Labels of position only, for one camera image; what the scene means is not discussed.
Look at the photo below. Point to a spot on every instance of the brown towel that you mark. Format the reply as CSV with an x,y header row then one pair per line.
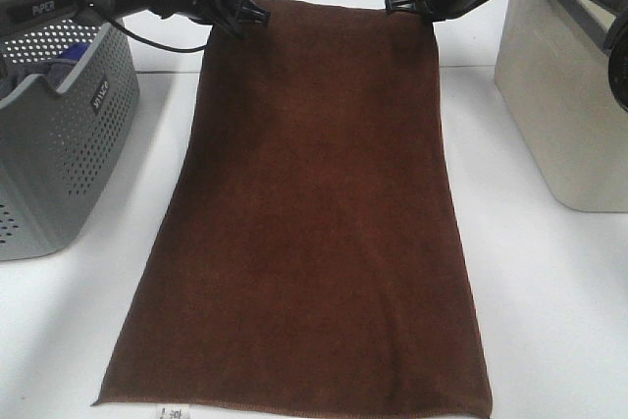
x,y
309,262

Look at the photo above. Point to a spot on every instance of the beige plastic basket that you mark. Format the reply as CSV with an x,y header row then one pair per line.
x,y
553,78

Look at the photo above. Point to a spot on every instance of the blue cloth in basket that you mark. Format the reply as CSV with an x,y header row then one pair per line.
x,y
74,52

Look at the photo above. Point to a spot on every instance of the grey cloth in basket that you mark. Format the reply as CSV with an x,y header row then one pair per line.
x,y
54,73

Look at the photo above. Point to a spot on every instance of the grey perforated plastic basket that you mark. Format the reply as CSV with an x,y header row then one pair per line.
x,y
60,146

